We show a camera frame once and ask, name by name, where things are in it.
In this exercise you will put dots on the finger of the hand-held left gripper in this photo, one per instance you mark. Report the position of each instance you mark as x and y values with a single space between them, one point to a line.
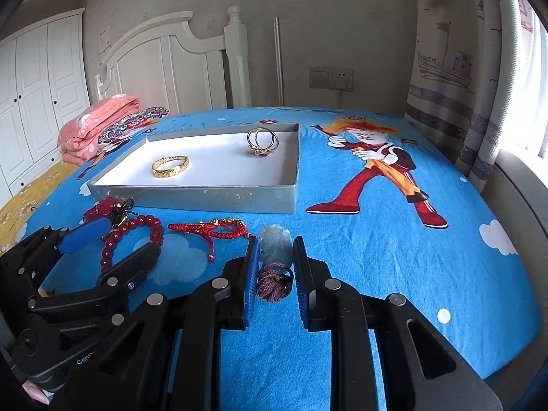
132 265
85 233

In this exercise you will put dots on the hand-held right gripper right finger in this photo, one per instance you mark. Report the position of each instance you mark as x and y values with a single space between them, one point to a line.
302 287

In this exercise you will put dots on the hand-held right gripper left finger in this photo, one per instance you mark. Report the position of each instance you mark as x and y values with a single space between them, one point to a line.
252 282

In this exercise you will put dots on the red rose ornament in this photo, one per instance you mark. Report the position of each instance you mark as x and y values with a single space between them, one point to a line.
97 210

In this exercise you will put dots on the grey cardboard box tray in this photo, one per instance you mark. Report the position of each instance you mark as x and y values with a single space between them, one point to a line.
222 167

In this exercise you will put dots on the person's left hand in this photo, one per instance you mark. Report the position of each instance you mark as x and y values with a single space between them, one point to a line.
36 394

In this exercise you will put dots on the yellow floral bed sheet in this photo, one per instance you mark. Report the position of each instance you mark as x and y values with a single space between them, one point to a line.
25 205

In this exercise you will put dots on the blue cartoon bed sheet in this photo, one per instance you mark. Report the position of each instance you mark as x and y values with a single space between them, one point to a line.
385 265

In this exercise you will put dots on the wide gold bangle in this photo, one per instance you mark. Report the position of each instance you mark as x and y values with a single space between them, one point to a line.
169 172

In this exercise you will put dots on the pink folded quilt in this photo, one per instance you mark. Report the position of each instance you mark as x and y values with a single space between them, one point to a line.
94 124

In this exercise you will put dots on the patterned pillow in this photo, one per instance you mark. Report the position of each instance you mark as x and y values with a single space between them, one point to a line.
137 122

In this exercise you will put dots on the thin gold bangle pair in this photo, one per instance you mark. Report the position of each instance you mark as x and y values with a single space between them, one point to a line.
258 150

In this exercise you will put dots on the white wardrobe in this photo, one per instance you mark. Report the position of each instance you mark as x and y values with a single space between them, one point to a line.
34 94

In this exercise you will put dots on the white wooden headboard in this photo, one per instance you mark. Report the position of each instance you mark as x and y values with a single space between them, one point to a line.
171 64

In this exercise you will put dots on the metal pole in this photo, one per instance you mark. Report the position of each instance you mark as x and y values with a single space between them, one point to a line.
278 60

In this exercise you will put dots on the ship print curtain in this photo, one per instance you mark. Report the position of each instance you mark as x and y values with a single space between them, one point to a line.
445 94

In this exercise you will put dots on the paper note on wall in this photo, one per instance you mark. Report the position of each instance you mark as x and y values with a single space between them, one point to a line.
105 40

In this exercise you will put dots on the wall switch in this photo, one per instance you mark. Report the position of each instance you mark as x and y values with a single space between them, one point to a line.
319 77

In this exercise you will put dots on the wall socket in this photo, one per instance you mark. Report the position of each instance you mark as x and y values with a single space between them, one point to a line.
350 79

